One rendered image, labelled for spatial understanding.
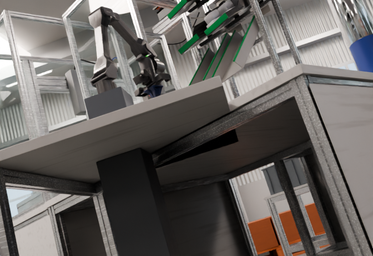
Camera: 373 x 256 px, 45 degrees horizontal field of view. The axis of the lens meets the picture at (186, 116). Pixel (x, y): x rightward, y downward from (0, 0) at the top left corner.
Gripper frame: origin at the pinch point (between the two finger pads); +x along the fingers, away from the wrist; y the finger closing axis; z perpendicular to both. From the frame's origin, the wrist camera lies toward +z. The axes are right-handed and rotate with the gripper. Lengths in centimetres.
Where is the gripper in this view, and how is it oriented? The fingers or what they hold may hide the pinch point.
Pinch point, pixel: (155, 96)
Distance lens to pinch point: 190.1
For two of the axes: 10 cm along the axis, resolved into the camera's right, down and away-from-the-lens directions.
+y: 6.6, -3.8, -6.5
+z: -6.9, 0.1, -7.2
